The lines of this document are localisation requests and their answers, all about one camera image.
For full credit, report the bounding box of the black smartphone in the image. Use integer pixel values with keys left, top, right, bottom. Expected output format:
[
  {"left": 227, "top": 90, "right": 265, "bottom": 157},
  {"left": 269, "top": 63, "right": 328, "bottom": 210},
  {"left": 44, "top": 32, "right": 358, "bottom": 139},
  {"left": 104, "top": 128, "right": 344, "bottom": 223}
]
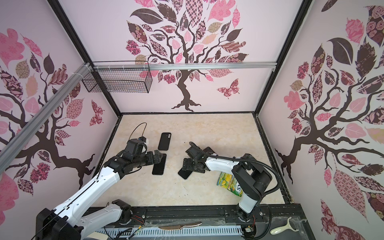
[{"left": 152, "top": 154, "right": 167, "bottom": 176}]

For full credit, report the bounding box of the black phone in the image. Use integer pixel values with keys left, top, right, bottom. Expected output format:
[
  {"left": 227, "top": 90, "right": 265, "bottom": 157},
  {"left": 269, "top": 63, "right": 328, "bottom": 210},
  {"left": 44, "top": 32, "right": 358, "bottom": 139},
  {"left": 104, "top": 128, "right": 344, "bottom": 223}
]
[
  {"left": 203, "top": 147, "right": 215, "bottom": 155},
  {"left": 178, "top": 169, "right": 193, "bottom": 180}
]

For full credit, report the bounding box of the black phone case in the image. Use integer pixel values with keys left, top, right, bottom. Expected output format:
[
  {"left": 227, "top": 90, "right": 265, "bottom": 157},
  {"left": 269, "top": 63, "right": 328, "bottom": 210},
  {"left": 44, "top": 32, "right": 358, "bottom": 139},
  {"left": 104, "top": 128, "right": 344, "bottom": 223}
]
[{"left": 158, "top": 133, "right": 172, "bottom": 151}]

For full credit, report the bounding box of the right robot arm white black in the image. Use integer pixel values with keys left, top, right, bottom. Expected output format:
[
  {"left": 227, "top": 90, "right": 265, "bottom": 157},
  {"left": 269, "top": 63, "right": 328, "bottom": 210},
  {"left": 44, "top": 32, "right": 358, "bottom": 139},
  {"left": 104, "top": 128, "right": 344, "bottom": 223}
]
[{"left": 178, "top": 143, "right": 281, "bottom": 222}]

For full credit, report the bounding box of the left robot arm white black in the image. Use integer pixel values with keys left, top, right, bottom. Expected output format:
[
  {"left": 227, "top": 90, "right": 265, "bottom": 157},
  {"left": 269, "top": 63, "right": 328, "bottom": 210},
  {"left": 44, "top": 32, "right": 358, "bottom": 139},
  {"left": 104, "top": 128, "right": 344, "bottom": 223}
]
[{"left": 33, "top": 137, "right": 163, "bottom": 240}]

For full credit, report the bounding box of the green yellow candy bag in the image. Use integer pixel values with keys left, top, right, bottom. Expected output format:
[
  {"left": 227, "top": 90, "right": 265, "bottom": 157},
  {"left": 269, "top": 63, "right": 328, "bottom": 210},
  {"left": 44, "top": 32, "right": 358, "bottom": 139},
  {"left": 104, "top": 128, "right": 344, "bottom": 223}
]
[{"left": 217, "top": 172, "right": 243, "bottom": 197}]

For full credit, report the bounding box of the wooden knife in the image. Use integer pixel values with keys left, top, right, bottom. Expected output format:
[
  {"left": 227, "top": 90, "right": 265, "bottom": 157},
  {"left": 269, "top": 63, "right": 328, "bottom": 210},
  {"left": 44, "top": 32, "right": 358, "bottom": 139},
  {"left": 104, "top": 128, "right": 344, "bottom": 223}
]
[{"left": 159, "top": 222, "right": 202, "bottom": 231}]

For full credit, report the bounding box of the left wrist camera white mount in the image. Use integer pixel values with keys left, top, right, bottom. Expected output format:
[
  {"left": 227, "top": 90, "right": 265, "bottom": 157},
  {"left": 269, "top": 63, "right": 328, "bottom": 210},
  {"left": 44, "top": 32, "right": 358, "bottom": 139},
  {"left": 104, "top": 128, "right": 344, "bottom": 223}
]
[{"left": 137, "top": 137, "right": 148, "bottom": 146}]

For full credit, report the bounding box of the white perforated cable tray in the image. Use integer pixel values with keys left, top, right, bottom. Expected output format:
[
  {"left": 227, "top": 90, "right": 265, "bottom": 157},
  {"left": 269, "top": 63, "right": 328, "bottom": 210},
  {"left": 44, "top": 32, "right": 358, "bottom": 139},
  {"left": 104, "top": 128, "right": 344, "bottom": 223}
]
[{"left": 96, "top": 226, "right": 242, "bottom": 239}]

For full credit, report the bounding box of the black wire basket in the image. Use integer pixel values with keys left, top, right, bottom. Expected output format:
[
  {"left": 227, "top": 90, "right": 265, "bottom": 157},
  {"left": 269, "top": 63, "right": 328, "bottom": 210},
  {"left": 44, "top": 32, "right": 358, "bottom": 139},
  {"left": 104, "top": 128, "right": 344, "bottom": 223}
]
[{"left": 82, "top": 60, "right": 153, "bottom": 94}]

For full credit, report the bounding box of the black corrugated cable conduit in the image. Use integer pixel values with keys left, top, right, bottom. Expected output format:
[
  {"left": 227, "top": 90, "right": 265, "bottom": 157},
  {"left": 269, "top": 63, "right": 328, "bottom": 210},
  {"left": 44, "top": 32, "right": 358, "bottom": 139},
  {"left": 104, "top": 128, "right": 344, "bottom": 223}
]
[{"left": 188, "top": 141, "right": 283, "bottom": 199}]

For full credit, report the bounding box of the aluminium rail back wall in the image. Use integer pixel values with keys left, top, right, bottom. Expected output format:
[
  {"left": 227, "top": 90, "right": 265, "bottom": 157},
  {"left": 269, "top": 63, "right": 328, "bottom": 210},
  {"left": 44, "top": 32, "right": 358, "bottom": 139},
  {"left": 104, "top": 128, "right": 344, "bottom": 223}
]
[{"left": 93, "top": 62, "right": 277, "bottom": 71}]

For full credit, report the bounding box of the aluminium rail wall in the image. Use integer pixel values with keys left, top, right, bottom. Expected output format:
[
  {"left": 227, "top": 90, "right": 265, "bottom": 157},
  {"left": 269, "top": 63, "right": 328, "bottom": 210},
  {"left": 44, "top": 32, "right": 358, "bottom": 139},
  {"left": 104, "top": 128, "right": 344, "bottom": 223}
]
[
  {"left": 93, "top": 62, "right": 277, "bottom": 71},
  {"left": 1, "top": 63, "right": 91, "bottom": 173}
]

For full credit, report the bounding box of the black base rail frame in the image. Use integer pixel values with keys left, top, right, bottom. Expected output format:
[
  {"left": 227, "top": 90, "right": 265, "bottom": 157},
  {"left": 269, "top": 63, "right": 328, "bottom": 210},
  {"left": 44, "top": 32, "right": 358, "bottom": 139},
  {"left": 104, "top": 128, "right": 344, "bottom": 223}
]
[{"left": 55, "top": 203, "right": 316, "bottom": 240}]

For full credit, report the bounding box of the aluminium rail left wall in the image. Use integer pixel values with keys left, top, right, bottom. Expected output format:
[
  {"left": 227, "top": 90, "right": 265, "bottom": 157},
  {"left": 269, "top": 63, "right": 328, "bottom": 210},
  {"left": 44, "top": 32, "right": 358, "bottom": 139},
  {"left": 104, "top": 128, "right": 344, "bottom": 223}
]
[{"left": 1, "top": 63, "right": 91, "bottom": 173}]

